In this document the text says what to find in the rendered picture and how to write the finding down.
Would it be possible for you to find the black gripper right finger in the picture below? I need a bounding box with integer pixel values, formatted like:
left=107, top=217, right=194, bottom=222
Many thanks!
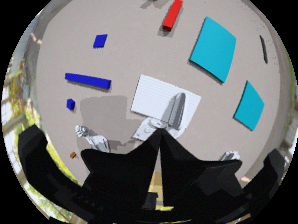
left=160, top=128, right=242, bottom=208

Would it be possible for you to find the small blue block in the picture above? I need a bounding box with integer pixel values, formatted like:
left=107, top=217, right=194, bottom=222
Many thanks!
left=93, top=35, right=108, bottom=47
left=67, top=99, right=76, bottom=111

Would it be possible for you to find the red rectangular block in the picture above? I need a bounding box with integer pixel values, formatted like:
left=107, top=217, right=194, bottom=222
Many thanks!
left=162, top=0, right=182, bottom=31

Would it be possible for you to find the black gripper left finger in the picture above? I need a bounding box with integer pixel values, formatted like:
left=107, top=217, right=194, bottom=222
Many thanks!
left=80, top=128, right=162, bottom=205

